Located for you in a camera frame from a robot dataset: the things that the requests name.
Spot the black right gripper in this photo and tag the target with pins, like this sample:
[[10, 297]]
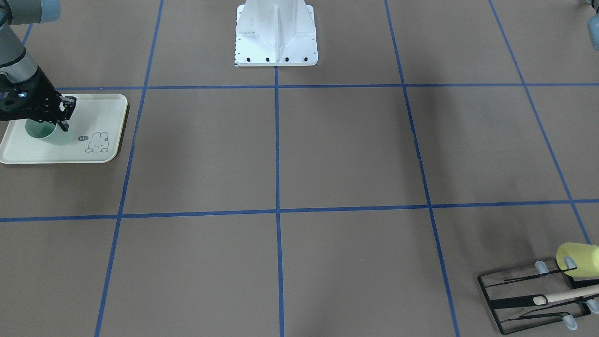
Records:
[[41, 90]]

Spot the pale green cup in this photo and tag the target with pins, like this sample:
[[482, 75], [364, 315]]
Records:
[[49, 133]]

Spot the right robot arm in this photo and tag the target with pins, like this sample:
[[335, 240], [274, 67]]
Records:
[[15, 61]]

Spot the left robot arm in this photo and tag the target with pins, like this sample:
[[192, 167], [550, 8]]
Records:
[[593, 24]]

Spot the cream serving tray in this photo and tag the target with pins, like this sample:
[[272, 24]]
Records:
[[93, 136]]

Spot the yellow cup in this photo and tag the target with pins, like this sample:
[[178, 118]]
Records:
[[585, 256]]

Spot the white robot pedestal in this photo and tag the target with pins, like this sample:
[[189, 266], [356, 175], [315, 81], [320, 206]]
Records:
[[275, 33]]

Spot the black wire cup rack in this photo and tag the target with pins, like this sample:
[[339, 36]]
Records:
[[538, 294]]

